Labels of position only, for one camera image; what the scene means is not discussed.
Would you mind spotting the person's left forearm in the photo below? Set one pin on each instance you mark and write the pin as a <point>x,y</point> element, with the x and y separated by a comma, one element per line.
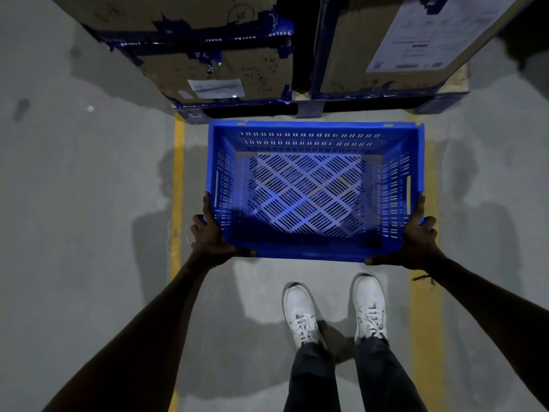
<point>128,338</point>

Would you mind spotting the person's left trouser leg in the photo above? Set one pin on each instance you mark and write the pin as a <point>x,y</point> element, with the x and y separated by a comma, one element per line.
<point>311,377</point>

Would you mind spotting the person's left white sneaker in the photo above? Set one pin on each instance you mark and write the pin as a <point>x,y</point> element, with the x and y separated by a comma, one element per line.
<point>301,315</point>

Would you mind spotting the person's left thumb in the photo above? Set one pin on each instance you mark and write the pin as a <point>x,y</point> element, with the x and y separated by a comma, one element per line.
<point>242,253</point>

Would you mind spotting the person's white sneaker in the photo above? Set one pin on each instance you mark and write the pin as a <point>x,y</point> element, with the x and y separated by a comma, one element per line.
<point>369,308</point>
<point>301,315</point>

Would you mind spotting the person's trouser leg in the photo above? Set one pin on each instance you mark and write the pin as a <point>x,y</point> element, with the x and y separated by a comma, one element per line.
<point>311,377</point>
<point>386,375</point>

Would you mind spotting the cardboard box with blue tape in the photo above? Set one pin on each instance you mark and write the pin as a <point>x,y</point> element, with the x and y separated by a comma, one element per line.
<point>201,59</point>

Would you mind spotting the person's left hand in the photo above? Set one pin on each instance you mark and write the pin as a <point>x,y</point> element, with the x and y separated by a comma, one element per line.
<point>210,244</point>

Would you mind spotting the person's right forearm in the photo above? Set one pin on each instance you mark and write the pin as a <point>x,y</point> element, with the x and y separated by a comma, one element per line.
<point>493,321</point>

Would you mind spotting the person's right trouser leg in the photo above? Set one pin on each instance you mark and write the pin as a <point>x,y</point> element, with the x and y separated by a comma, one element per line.
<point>386,375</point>

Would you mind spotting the person's right thumb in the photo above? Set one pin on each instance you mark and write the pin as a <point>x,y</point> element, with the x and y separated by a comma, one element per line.
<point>381,259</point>

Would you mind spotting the cardboard box with white label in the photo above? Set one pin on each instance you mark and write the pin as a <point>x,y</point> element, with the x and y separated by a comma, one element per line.
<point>386,42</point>

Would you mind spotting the blue wooden pallet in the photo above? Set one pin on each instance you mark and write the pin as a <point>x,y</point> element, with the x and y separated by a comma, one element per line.
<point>309,108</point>

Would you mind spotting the person's right hand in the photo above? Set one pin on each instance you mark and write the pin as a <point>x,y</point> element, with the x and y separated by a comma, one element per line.
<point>414,246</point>

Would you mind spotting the blue plastic slotted crate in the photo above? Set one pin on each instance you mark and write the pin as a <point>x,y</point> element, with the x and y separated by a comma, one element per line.
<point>309,188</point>

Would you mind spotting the person's right white sneaker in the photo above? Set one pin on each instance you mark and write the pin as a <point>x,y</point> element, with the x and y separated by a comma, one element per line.
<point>369,308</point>

